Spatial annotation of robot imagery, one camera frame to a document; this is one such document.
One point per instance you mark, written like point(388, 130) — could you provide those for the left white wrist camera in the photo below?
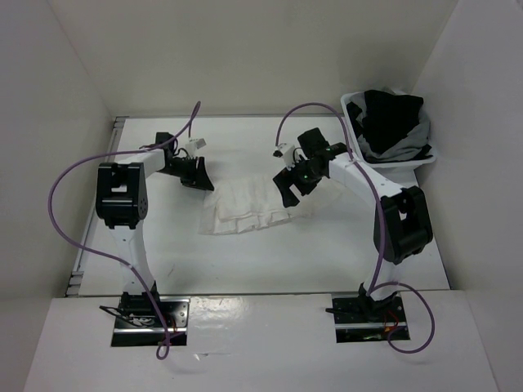
point(194, 144)

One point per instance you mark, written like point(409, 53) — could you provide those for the white pleated skirt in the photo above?
point(248, 204)

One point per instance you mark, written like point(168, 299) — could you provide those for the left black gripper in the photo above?
point(198, 177)

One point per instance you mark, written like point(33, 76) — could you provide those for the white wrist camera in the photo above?
point(194, 144)
point(287, 152)

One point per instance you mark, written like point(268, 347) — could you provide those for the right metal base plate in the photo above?
point(356, 321)

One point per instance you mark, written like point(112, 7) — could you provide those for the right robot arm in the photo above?
point(402, 226)

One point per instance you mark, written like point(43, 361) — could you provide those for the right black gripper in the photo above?
point(286, 177)

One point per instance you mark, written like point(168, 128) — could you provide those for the white plastic basket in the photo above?
point(401, 166)

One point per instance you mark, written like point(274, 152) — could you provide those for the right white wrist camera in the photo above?
point(287, 152)

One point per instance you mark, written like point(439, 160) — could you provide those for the black skirt in basket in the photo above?
point(388, 118)

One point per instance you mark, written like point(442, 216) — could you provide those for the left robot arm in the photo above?
point(122, 204)

